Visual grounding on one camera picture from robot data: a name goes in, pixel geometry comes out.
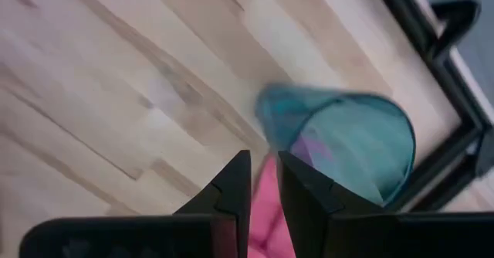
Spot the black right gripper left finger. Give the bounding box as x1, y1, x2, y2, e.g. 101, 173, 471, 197
18, 149, 252, 258

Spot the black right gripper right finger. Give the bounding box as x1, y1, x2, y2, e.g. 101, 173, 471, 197
276, 151, 494, 258

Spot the teal translucent plastic cup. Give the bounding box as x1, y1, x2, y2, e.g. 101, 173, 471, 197
254, 82, 417, 209

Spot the pink cloth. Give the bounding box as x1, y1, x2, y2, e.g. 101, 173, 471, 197
246, 153, 298, 258

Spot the black table edge frame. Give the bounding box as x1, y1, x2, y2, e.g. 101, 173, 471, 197
368, 0, 494, 213

